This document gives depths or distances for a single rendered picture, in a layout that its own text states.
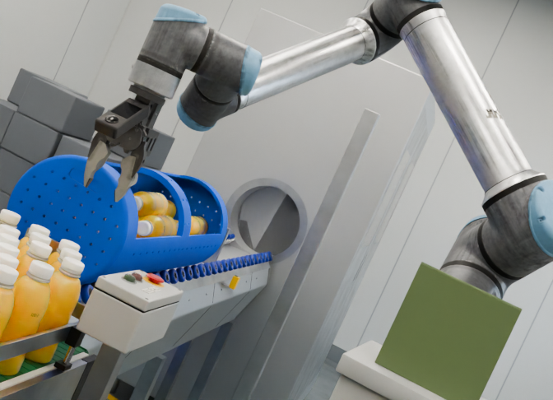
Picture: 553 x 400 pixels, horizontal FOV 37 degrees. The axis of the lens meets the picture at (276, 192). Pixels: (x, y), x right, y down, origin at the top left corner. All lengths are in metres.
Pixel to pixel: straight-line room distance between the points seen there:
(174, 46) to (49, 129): 4.16
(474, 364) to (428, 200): 5.13
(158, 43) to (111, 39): 6.42
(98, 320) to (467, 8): 5.94
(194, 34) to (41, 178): 0.52
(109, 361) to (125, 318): 0.13
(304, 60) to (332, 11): 5.44
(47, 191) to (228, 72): 0.52
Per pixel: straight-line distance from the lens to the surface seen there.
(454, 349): 1.76
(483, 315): 1.75
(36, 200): 1.87
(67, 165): 1.84
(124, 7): 7.97
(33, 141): 5.73
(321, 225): 3.12
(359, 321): 6.93
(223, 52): 1.56
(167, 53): 1.55
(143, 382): 2.88
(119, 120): 1.50
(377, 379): 1.71
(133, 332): 1.43
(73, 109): 5.64
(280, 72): 1.79
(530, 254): 1.80
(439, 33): 1.92
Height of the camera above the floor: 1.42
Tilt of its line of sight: 3 degrees down
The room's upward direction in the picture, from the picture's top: 25 degrees clockwise
